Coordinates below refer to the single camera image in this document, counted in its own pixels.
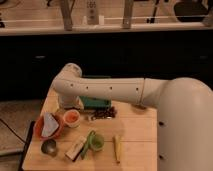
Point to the orange bowl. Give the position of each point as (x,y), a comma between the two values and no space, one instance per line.
(38,127)

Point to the dark grapes bunch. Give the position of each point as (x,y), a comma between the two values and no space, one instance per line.
(107,113)

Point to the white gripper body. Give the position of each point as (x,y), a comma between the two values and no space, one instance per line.
(70,102)

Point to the white folded napkin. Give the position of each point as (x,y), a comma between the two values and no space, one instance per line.
(50,125)

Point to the wooden post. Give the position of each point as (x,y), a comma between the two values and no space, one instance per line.
(65,6)
(127,15)

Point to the green box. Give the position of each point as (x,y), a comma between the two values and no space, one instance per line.
(93,103)

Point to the wooden block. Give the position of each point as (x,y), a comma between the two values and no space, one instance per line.
(76,147)

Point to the green measuring cup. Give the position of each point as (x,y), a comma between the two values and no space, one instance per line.
(94,141)

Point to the left wooden post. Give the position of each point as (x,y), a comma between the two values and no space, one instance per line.
(65,6)

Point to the yellow banana-like stick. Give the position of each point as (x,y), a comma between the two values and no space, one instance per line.
(117,147)

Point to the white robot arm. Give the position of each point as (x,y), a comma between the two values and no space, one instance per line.
(184,112)

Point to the white remote control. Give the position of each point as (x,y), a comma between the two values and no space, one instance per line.
(92,12)

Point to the white paper cup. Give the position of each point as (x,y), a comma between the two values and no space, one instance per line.
(72,124)

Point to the right wooden post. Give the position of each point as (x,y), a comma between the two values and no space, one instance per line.
(127,15)

